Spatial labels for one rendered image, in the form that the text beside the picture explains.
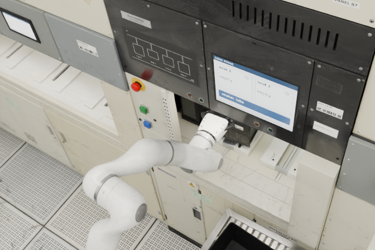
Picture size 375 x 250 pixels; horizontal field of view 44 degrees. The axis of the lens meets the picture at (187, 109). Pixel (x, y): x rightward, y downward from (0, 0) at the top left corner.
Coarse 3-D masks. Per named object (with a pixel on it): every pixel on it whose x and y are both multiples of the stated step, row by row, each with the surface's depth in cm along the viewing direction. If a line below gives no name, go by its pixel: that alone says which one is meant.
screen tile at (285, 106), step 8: (256, 80) 141; (256, 88) 143; (264, 88) 141; (272, 88) 139; (280, 88) 137; (256, 96) 146; (264, 96) 144; (280, 96) 140; (264, 104) 147; (272, 104) 144; (280, 104) 142; (288, 104) 140; (288, 112) 143
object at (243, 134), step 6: (216, 114) 203; (222, 114) 200; (234, 120) 199; (240, 126) 200; (246, 126) 198; (228, 132) 209; (234, 132) 207; (240, 132) 204; (246, 132) 201; (252, 132) 204; (228, 138) 214; (234, 138) 211; (240, 138) 208; (246, 138) 205; (252, 138) 207; (240, 144) 215; (246, 144) 209
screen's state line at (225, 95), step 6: (222, 96) 157; (228, 96) 155; (234, 96) 153; (240, 102) 153; (246, 102) 151; (252, 108) 152; (258, 108) 150; (264, 108) 148; (264, 114) 150; (270, 114) 149; (276, 114) 147; (282, 120) 147; (288, 120) 145
